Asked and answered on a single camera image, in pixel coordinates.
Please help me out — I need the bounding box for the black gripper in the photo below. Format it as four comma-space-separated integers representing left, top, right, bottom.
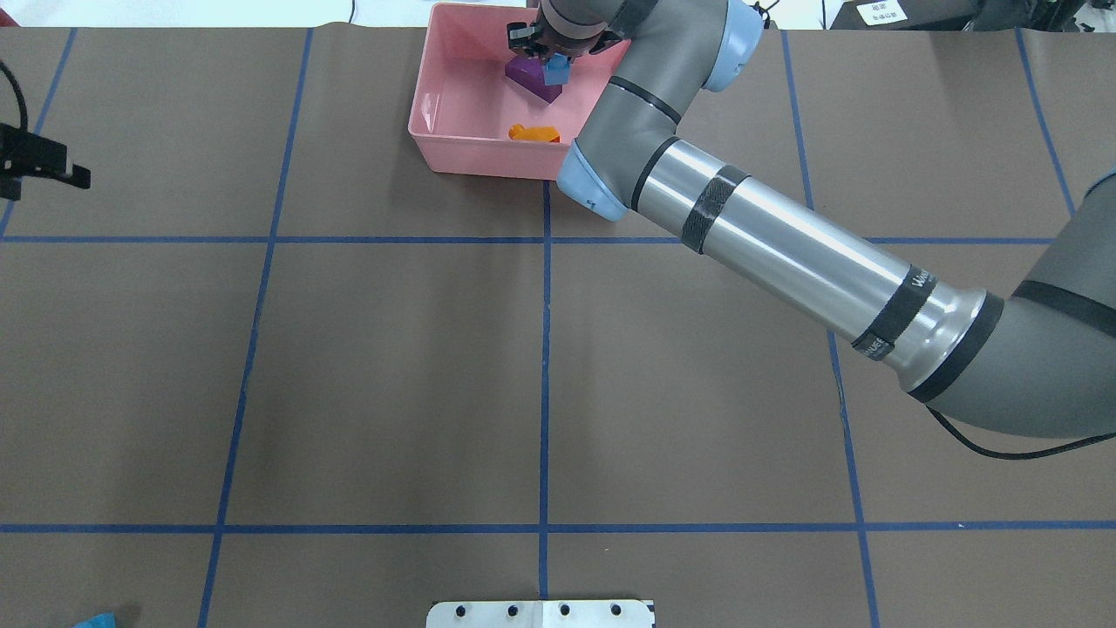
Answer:
507, 9, 622, 60

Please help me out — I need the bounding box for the small blue one-stud block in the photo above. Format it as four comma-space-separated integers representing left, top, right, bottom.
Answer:
542, 52, 573, 86

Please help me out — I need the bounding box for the purple block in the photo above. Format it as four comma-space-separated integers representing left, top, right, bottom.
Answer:
506, 57, 566, 105

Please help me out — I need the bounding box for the orange block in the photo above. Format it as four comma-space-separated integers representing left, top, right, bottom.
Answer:
507, 124, 561, 143

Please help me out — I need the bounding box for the long blue four-stud block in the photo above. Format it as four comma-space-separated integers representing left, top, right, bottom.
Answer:
73, 612, 117, 628

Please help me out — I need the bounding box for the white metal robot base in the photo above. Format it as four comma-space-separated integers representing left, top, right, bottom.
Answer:
424, 599, 657, 627

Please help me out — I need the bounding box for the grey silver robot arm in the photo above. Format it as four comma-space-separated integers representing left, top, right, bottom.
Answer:
506, 1, 1115, 460

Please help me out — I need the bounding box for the pink plastic box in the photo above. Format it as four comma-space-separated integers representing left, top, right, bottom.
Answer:
408, 3, 629, 180

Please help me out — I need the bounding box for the white label on black box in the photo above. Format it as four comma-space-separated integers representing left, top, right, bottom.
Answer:
854, 0, 908, 27

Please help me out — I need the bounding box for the black camera on stand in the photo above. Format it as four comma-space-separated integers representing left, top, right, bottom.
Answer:
1, 62, 92, 201

